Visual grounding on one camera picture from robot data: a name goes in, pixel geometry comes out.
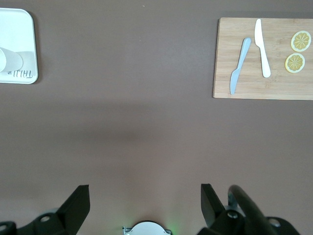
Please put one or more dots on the light blue plastic knife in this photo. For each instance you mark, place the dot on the light blue plastic knife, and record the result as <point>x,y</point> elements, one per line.
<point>240,63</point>

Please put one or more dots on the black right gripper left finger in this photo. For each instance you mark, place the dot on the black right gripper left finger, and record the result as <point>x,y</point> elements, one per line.
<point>73,210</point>

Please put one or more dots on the bamboo cutting board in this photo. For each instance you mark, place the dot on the bamboo cutting board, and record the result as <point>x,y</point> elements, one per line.
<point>276,85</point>

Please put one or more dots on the white tray with bear print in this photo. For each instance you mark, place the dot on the white tray with bear print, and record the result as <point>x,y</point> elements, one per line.
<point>24,29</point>

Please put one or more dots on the white plastic knife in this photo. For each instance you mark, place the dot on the white plastic knife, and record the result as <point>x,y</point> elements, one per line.
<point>262,56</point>

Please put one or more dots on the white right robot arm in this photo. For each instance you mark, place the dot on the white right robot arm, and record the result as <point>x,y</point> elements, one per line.
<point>146,228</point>

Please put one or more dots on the yellow lemon slice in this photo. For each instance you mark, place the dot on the yellow lemon slice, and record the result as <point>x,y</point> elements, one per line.
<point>300,41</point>
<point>295,63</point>

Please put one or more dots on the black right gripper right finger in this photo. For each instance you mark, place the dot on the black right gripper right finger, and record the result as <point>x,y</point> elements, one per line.
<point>212,215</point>

